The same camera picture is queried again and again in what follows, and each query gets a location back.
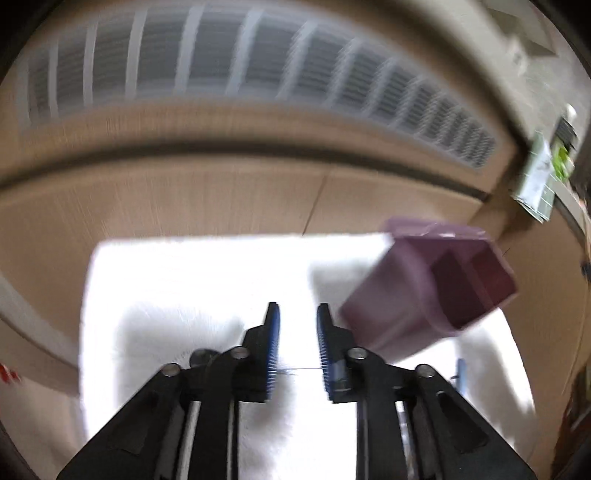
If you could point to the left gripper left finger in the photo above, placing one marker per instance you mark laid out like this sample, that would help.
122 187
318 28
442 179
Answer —
248 371

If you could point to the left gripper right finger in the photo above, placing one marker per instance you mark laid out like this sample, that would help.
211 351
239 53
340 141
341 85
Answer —
351 372

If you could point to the blue plastic spoon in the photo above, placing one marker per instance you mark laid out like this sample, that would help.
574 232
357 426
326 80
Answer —
460 379

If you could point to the purple plastic utensil caddy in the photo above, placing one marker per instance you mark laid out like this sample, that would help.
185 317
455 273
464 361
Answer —
435 280

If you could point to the white paper towel mat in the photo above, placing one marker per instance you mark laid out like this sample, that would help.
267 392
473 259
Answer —
149 304

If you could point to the green checkered hanging towel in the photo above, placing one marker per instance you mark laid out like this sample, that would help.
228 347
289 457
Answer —
531 190

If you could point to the grey ventilation grille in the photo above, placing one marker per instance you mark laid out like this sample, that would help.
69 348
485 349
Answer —
270 54

